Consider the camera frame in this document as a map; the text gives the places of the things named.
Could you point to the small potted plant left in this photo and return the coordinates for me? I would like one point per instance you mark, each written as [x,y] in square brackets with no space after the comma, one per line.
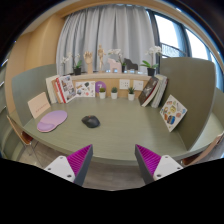
[102,93]

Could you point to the pink horse figure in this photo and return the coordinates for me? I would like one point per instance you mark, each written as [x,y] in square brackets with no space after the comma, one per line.
[114,66]

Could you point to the wooden hand model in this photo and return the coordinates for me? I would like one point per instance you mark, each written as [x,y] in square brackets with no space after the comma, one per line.
[88,60]

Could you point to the green partition panel right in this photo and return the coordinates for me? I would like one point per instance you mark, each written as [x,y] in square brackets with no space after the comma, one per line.
[192,82]

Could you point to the black computer mouse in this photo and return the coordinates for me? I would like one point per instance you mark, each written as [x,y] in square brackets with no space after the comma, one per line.
[91,121]

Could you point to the green partition panel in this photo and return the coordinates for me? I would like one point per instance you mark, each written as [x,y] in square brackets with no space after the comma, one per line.
[192,82]
[26,86]

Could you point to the small potted plant middle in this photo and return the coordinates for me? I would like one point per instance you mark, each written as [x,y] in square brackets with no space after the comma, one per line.
[114,93]

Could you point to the white orchid black pot left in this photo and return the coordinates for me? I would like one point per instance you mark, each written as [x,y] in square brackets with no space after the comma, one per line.
[77,62]

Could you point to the beige card sign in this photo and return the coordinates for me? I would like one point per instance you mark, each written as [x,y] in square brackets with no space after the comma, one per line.
[38,104]

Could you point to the wooden mannequin figure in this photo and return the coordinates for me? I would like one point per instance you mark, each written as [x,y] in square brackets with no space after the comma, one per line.
[101,54]

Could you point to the white orchid black pot right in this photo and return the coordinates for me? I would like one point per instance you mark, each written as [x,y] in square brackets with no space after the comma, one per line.
[151,65]

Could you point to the green partition panel left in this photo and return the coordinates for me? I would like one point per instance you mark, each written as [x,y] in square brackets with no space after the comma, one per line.
[26,86]

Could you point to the small potted plant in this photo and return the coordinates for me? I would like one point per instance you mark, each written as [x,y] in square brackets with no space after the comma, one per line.
[131,93]
[114,93]
[102,93]

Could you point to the purple round sign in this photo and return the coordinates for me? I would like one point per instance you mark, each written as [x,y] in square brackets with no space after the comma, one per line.
[99,85]

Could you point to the white wall socket plate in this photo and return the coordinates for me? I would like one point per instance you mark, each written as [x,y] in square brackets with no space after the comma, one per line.
[124,84]

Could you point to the wooden chair left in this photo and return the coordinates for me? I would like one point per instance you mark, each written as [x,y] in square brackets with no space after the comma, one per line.
[25,139]

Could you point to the white orchid black pot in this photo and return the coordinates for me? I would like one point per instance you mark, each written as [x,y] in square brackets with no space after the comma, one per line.
[151,65]
[77,62]

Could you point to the red illustrated book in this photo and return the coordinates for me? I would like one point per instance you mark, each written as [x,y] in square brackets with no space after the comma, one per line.
[66,88]

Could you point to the white book stack left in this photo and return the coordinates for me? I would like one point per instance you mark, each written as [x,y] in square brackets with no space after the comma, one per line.
[50,88]

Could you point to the sticker covered board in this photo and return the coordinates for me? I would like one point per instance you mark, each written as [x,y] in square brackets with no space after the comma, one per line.
[172,112]

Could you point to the black horse figure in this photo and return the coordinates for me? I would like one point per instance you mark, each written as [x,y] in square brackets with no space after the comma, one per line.
[130,65]

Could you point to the colourful picture card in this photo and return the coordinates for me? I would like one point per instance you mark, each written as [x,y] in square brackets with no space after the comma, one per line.
[85,89]

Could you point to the dark cover book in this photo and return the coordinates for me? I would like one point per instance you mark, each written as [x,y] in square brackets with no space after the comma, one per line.
[149,91]

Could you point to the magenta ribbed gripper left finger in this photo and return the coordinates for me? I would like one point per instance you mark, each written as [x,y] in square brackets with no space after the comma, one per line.
[73,167]

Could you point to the white books stack right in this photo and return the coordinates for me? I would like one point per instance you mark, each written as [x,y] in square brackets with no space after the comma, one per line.
[163,80]

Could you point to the wooden chair right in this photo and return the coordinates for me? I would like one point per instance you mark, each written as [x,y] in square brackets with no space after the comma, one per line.
[197,157]

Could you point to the purple mouse pad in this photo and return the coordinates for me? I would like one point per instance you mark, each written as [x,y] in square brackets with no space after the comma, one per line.
[51,120]

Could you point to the grey curtain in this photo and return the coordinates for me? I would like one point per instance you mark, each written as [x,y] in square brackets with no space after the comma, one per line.
[124,27]

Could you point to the small potted plant right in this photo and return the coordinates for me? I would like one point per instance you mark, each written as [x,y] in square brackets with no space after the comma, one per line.
[131,93]

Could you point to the white orchid middle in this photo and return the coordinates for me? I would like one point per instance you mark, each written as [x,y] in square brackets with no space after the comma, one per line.
[117,53]

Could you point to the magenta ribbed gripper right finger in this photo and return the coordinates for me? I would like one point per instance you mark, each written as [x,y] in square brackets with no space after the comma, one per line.
[153,166]

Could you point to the wooden chair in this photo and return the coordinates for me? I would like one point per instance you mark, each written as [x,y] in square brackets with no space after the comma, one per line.
[25,139]
[197,157]

